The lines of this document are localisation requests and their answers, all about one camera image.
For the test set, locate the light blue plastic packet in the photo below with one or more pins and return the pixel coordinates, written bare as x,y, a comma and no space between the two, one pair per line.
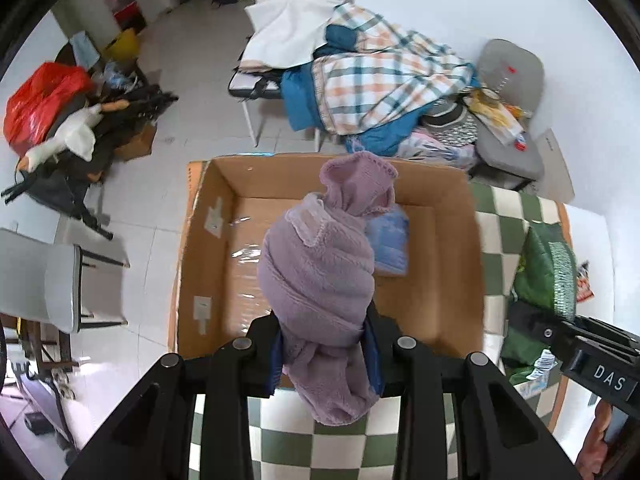
540,380

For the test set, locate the green white checkered tablecloth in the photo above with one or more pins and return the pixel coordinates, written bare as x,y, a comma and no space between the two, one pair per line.
500,240

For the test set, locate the white chair with black legs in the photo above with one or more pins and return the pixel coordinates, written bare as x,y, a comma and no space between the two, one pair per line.
55,280

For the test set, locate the person's right hand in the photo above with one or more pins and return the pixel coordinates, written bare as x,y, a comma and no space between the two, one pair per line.
596,445

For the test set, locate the purple fleece cloth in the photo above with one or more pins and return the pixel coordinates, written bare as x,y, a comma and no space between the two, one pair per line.
315,270

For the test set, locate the dark wooden stool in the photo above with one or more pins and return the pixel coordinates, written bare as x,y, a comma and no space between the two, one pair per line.
35,340

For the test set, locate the pile of black bags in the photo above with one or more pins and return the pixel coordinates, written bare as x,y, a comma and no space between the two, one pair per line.
60,185

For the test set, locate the white goose plush toy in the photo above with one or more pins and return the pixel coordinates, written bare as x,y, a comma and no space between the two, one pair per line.
75,135

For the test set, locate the blue quilt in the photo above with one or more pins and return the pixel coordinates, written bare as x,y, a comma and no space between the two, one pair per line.
300,100

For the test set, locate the white towel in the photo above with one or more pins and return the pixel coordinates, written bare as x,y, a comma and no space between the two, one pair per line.
285,35

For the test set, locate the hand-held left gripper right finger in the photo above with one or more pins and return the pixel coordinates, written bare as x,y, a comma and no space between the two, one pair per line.
373,360

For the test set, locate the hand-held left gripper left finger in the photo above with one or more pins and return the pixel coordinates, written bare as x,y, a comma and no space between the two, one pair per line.
274,360

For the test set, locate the plaid blanket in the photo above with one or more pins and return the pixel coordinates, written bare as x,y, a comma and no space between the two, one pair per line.
380,75

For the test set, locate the yellow bag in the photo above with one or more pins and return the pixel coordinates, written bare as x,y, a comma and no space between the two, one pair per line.
122,47

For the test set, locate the red plastic bag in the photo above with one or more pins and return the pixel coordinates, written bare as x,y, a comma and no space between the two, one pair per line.
40,100

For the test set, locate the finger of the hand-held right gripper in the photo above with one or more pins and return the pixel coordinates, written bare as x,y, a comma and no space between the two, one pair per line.
542,330

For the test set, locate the grey padded chair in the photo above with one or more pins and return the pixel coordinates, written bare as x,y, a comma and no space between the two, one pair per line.
510,65

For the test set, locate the light blue folded cloth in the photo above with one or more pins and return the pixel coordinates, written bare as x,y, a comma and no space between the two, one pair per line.
390,245

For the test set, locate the large cardboard box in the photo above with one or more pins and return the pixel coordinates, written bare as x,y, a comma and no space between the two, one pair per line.
225,285

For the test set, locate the small cardboard box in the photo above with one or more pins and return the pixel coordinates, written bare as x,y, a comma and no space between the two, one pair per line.
137,145

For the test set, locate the yellow snack packets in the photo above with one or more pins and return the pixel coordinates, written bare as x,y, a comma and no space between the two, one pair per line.
495,115

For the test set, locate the pink floral cloth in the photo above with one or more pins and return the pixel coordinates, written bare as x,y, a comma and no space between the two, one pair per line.
435,150

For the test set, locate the red white paper packet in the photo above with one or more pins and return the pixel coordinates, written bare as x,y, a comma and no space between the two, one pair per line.
585,282

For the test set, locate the black grey striped hat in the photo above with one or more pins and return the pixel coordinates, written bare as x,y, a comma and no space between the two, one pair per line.
447,117

